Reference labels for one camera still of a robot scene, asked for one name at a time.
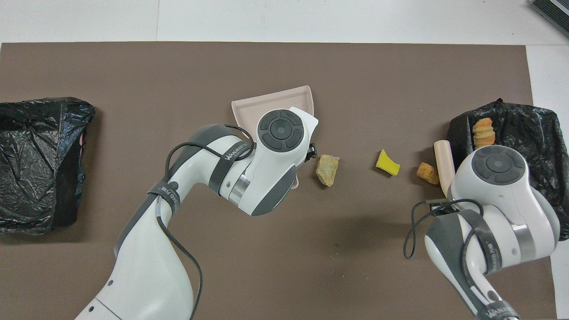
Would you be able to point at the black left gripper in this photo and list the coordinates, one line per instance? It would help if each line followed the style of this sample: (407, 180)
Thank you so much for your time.
(312, 152)

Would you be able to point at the pale torn bread chunk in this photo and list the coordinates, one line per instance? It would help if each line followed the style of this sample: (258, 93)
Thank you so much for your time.
(327, 171)

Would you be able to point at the beige plastic dustpan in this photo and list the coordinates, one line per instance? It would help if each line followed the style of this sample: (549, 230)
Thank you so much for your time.
(253, 109)

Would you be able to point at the small yellow sponge wedge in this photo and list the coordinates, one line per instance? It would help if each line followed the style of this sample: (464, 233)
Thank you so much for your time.
(386, 164)

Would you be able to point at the brown bread roll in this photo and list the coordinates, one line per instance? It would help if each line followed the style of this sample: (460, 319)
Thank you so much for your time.
(426, 172)

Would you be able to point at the beige brush with black bristles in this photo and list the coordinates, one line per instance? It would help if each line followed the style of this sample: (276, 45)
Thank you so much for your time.
(444, 160)

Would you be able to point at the croissant piece with pale side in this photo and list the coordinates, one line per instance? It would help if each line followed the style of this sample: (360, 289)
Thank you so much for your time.
(483, 132)

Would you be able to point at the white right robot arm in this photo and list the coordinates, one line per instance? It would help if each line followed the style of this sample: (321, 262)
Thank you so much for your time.
(511, 200)

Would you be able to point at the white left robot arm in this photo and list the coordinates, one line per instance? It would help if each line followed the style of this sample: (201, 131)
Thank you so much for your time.
(146, 266)

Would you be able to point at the black bag lined bin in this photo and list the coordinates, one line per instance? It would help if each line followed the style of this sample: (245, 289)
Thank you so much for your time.
(533, 129)
(44, 155)

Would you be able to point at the large brown table mat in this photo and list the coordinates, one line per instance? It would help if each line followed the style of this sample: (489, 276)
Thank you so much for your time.
(284, 71)

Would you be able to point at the grey ribbed panel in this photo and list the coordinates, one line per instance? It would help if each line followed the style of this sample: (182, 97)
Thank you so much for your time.
(553, 11)

